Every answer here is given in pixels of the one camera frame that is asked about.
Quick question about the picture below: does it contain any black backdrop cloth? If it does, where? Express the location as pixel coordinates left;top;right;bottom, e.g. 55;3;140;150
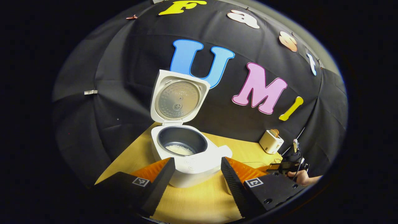
51;0;349;187

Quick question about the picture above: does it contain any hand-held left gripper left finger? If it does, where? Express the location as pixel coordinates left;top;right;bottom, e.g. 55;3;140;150
93;157;176;217

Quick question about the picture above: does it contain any white rice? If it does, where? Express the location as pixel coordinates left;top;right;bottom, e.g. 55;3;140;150
165;145;195;156

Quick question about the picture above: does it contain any white toaster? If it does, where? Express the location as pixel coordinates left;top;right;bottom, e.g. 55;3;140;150
259;129;284;154

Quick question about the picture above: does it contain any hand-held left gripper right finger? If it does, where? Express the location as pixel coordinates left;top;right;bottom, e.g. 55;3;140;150
221;156;307;218

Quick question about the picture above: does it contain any white rice cooker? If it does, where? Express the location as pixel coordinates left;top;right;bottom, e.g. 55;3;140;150
150;69;233;188

